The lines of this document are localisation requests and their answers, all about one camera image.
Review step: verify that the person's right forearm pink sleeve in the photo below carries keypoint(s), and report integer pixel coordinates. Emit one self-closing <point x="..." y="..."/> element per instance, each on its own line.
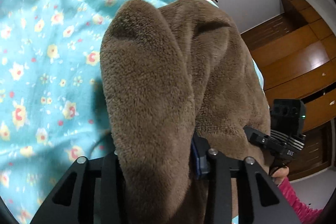
<point x="296" y="203"/>

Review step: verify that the brown fleece garment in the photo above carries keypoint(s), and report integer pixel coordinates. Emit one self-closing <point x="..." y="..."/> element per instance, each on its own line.
<point x="157" y="87"/>

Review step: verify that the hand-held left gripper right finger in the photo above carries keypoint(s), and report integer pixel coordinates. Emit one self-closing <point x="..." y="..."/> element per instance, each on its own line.
<point x="197" y="161"/>

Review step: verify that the floral turquoise bed sheet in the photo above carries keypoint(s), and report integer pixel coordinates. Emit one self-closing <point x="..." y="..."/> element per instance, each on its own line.
<point x="52" y="56"/>

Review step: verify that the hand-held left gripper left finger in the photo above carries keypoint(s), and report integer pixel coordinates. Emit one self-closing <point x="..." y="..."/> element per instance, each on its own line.
<point x="110" y="169"/>

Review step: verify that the wooden wardrobe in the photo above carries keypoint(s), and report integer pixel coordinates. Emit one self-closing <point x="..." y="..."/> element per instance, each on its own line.
<point x="296" y="61"/>

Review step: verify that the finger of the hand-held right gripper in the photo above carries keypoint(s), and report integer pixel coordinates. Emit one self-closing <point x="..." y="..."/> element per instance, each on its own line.
<point x="258" y="138"/>

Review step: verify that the person's right hand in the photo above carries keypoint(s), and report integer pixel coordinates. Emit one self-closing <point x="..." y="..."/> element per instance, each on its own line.
<point x="281" y="175"/>

